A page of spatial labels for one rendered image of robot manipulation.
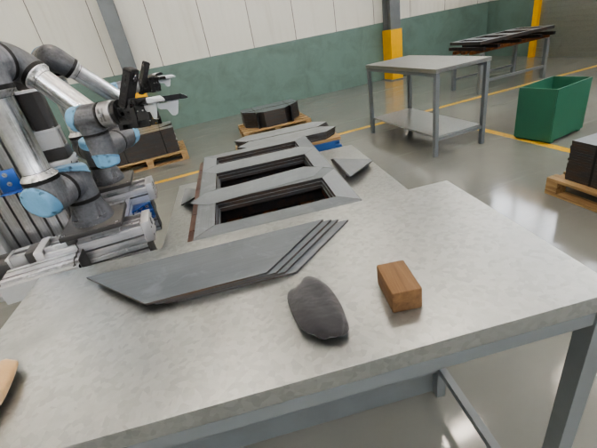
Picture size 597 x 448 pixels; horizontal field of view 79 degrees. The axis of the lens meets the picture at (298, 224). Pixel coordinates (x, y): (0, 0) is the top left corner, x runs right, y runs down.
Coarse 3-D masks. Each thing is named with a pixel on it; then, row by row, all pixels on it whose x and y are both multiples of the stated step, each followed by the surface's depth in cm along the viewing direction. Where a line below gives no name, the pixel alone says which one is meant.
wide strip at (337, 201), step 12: (300, 204) 164; (312, 204) 162; (324, 204) 160; (336, 204) 158; (252, 216) 162; (264, 216) 160; (276, 216) 158; (288, 216) 156; (216, 228) 157; (228, 228) 155; (240, 228) 154
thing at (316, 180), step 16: (288, 144) 258; (224, 160) 253; (288, 160) 228; (304, 160) 228; (224, 176) 224; (240, 176) 225; (320, 176) 191; (256, 192) 186; (272, 192) 187; (288, 192) 188; (224, 208) 185
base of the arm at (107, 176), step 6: (90, 168) 180; (96, 168) 178; (108, 168) 180; (114, 168) 183; (96, 174) 179; (102, 174) 179; (108, 174) 180; (114, 174) 183; (120, 174) 185; (96, 180) 182; (102, 180) 180; (108, 180) 181; (114, 180) 182; (102, 186) 181
